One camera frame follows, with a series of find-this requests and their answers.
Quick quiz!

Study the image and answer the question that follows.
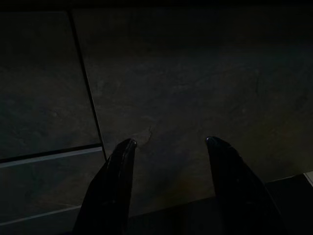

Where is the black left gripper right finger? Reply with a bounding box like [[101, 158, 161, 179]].
[[206, 136, 287, 235]]

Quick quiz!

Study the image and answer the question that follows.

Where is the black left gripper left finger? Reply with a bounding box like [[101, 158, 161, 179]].
[[72, 139, 137, 235]]

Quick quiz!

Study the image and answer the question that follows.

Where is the beige drawer front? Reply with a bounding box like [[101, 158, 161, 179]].
[[0, 11, 102, 161], [0, 207, 83, 235], [0, 146, 108, 225]]

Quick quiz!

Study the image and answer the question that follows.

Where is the beige stone-look cabinet panel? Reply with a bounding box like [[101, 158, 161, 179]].
[[70, 7, 313, 217]]

